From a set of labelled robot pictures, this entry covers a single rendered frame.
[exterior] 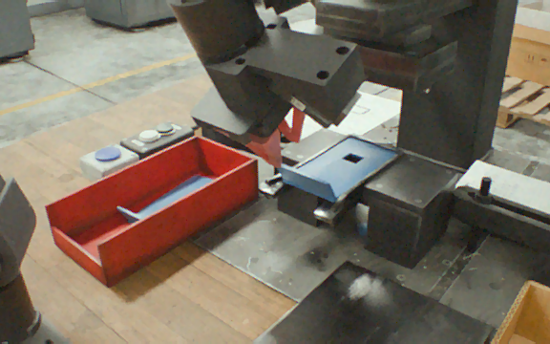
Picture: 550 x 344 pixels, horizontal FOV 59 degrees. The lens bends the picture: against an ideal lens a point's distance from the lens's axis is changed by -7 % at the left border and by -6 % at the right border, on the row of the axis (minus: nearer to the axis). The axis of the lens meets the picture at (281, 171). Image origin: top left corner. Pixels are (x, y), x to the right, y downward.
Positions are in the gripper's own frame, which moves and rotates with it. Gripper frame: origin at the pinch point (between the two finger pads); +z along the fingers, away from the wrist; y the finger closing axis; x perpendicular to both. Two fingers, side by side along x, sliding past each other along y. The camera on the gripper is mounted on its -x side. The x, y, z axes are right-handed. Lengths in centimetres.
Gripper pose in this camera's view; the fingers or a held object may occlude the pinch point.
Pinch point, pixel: (282, 147)
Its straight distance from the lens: 50.4
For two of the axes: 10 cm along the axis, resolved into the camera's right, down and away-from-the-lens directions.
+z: 3.0, 5.8, 7.6
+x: -7.7, -3.2, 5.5
